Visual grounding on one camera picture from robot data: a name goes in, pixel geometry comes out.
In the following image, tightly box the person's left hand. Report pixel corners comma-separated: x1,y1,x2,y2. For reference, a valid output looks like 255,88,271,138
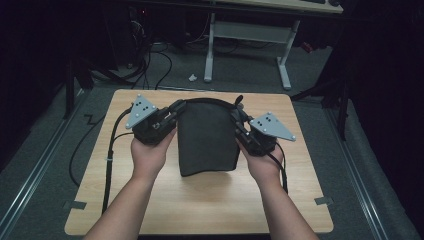
130,127,178,183

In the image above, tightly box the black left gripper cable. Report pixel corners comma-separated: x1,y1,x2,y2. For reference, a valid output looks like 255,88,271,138
101,105,135,215

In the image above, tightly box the desk with white legs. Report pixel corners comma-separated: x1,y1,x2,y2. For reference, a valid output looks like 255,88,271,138
203,0,345,91

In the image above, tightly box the yellow and black cloth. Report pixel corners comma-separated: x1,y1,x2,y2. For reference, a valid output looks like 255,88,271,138
175,94,245,178

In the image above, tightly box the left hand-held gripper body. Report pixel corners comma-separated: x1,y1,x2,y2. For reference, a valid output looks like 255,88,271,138
124,93,178,147

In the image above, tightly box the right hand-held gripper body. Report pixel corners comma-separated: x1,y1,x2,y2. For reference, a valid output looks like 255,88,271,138
240,111,297,158

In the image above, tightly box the black floor cable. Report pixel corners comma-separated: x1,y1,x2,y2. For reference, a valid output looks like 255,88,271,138
68,113,107,188

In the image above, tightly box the bundle of black cables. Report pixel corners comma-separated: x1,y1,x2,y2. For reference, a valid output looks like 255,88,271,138
89,9,174,91

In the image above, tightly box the black metal stand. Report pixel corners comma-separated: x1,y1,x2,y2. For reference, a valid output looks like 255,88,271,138
62,55,95,120
289,75,352,142

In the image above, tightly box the person's right hand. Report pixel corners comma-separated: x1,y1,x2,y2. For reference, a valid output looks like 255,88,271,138
235,137,285,188

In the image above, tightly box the metal floor rail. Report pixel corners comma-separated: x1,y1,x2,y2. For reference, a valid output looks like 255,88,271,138
324,106,390,240
0,89,88,236

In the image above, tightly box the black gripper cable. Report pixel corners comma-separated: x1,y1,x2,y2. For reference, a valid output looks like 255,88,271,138
101,105,135,215
266,142,290,195

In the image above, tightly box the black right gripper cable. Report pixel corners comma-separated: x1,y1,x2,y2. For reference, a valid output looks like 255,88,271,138
266,142,290,195

